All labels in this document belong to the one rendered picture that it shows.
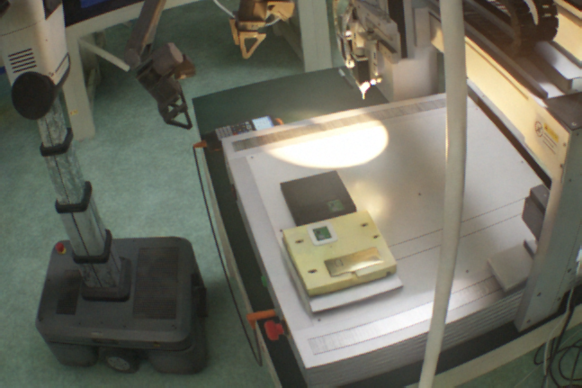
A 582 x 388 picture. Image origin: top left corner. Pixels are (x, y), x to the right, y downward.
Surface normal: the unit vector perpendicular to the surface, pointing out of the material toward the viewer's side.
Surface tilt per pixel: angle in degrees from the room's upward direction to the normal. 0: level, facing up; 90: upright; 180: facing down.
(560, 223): 90
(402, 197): 0
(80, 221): 90
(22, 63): 100
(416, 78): 90
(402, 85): 90
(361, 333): 0
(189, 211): 0
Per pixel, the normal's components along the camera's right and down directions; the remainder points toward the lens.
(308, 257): -0.08, -0.82
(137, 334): -0.01, -0.18
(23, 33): 0.07, 0.56
